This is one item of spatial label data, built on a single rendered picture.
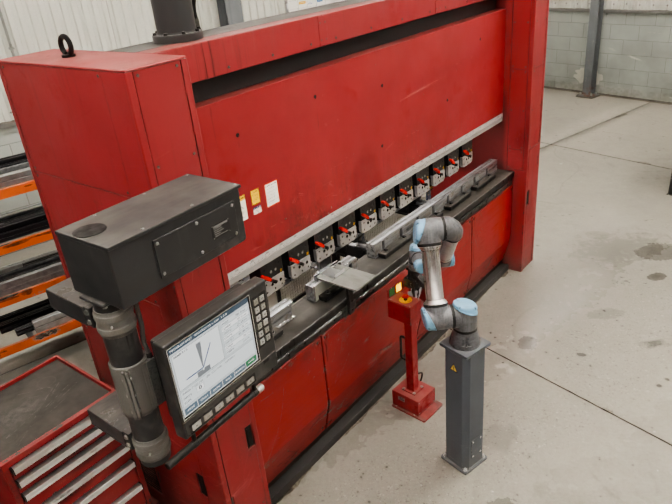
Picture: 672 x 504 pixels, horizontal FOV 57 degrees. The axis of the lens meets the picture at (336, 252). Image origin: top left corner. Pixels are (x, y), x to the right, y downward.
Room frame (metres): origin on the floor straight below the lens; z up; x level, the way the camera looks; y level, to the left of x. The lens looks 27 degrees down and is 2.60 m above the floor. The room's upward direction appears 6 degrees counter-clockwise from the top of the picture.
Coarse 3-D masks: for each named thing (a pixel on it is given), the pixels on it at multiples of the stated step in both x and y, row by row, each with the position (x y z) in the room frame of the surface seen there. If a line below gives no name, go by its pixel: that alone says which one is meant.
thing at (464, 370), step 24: (456, 360) 2.43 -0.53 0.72; (480, 360) 2.44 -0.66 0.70; (456, 384) 2.43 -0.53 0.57; (480, 384) 2.44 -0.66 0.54; (456, 408) 2.43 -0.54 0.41; (480, 408) 2.45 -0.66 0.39; (456, 432) 2.43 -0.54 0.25; (480, 432) 2.45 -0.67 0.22; (456, 456) 2.43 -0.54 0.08; (480, 456) 2.45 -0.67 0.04
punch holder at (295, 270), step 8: (296, 248) 2.76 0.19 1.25; (304, 248) 2.80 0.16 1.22; (288, 256) 2.71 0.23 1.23; (296, 256) 2.75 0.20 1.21; (304, 256) 2.80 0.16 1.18; (288, 264) 2.72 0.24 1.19; (296, 264) 2.74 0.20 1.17; (304, 264) 2.79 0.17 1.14; (288, 272) 2.72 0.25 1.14; (296, 272) 2.74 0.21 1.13
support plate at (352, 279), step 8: (344, 272) 2.92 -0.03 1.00; (352, 272) 2.91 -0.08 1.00; (360, 272) 2.90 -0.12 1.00; (320, 280) 2.87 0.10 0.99; (328, 280) 2.85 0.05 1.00; (336, 280) 2.84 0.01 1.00; (344, 280) 2.83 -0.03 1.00; (352, 280) 2.82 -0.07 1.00; (360, 280) 2.81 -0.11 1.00; (368, 280) 2.81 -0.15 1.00; (352, 288) 2.74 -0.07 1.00; (360, 288) 2.74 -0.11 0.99
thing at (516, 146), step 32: (512, 0) 4.55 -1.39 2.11; (544, 0) 4.56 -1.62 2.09; (512, 32) 4.55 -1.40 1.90; (544, 32) 4.59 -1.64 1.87; (512, 64) 4.54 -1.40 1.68; (544, 64) 4.62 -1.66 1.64; (512, 96) 4.53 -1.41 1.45; (512, 128) 4.53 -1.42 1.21; (480, 160) 4.69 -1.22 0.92; (512, 160) 4.52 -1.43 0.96; (512, 192) 4.51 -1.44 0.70; (512, 224) 4.50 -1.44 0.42; (512, 256) 4.49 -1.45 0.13
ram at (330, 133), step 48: (384, 48) 3.41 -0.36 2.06; (432, 48) 3.80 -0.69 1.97; (480, 48) 4.28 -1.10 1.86; (240, 96) 2.60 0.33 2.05; (288, 96) 2.82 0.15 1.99; (336, 96) 3.08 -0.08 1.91; (384, 96) 3.40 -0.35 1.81; (432, 96) 3.79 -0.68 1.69; (480, 96) 4.29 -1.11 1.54; (240, 144) 2.57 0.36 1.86; (288, 144) 2.79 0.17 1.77; (336, 144) 3.05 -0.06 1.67; (384, 144) 3.38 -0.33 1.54; (432, 144) 3.78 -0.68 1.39; (240, 192) 2.53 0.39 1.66; (288, 192) 2.76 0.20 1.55; (336, 192) 3.03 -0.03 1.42
